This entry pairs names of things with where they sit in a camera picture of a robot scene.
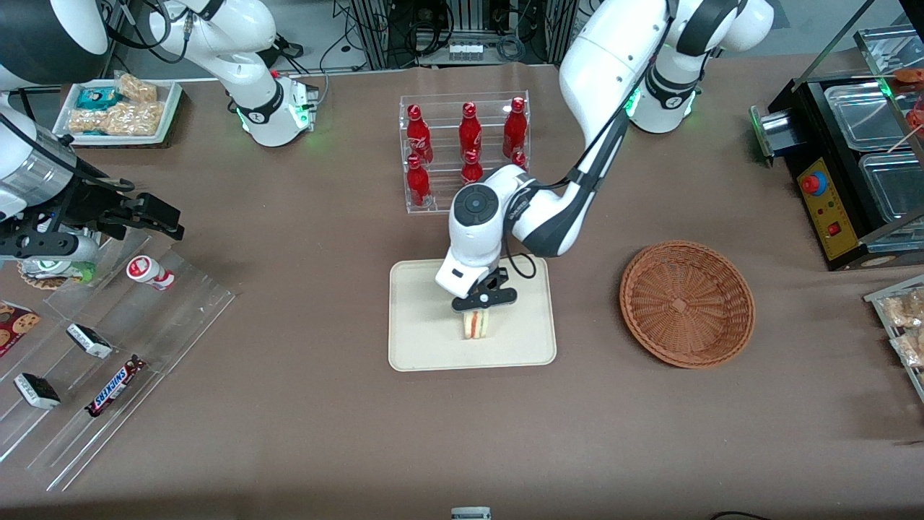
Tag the small grey white device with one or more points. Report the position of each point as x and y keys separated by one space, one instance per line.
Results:
x=471 y=513

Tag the cream rectangular plastic tray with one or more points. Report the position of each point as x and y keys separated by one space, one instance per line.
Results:
x=426 y=339

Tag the clear acrylic bottle rack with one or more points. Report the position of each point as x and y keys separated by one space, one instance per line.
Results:
x=440 y=155

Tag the red chocolate chip cookie pack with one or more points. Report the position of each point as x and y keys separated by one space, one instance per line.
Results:
x=16 y=326

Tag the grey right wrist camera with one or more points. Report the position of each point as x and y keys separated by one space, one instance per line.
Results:
x=50 y=247

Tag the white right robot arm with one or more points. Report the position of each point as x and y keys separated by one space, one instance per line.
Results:
x=245 y=72

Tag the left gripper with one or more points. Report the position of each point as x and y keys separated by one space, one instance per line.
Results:
x=501 y=274

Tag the black white snack bar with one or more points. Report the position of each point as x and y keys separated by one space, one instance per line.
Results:
x=36 y=390
x=89 y=341

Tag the orange skewered food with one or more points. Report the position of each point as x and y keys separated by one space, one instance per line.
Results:
x=911 y=74

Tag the silver metal appliance drawer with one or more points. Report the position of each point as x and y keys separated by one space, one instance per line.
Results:
x=772 y=137

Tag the green white snack cup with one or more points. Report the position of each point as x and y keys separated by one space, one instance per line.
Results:
x=61 y=270

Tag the beige puffed rice snack pack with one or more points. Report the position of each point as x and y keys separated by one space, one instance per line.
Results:
x=133 y=119
x=137 y=88
x=86 y=120

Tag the clear bag of rice crackers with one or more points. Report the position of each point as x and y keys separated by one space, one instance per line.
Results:
x=906 y=308
x=912 y=348

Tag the Snickers chocolate bar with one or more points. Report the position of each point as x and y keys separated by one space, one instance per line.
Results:
x=115 y=386

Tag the white power strip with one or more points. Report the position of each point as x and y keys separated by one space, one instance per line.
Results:
x=465 y=50

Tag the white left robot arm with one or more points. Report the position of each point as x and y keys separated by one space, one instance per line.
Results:
x=613 y=65

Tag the white snack tray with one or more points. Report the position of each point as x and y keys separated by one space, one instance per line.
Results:
x=170 y=108

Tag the clear acrylic stepped display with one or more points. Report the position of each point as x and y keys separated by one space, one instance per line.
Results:
x=166 y=325

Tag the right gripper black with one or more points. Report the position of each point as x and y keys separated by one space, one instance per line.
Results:
x=92 y=204

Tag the triangular sandwich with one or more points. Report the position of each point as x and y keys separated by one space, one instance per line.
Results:
x=476 y=325

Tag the small white yogurt bottle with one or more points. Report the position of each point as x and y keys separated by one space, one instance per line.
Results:
x=150 y=273

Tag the teal snack packet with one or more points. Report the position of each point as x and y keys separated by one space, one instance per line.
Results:
x=97 y=97

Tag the black food warmer appliance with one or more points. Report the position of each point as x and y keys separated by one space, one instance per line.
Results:
x=830 y=217

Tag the red emergency stop button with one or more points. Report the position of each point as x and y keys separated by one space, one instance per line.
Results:
x=813 y=183

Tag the silver metal food pan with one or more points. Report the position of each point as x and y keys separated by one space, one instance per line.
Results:
x=863 y=115
x=895 y=188

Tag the round brown wicker basket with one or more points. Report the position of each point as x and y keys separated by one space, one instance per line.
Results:
x=686 y=303

